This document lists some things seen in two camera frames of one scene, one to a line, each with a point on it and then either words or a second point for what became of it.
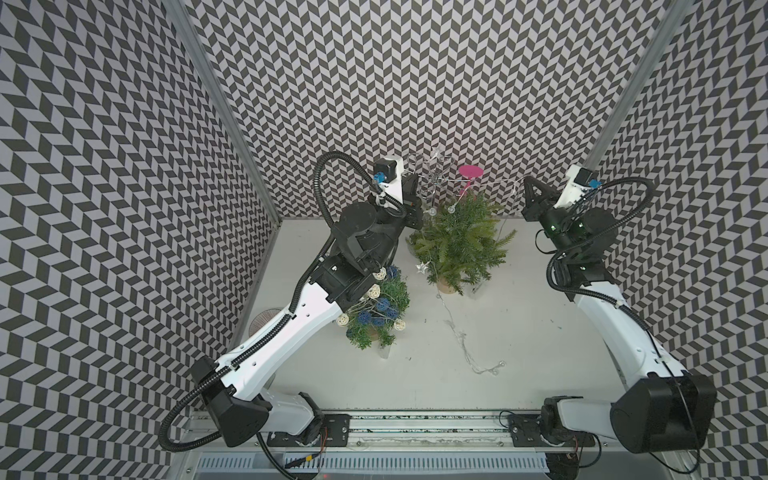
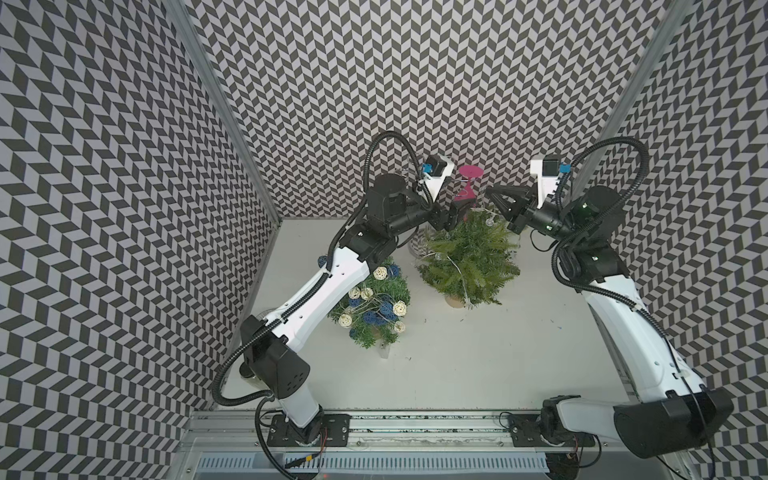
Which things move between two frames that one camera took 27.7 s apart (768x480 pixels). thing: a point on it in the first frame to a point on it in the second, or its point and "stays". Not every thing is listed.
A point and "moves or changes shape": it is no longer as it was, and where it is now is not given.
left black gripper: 409,201 to 451,214
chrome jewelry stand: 440,174 to 419,244
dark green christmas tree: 376,317 stays
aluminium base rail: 432,448 stays
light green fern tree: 460,246 moves or changes shape
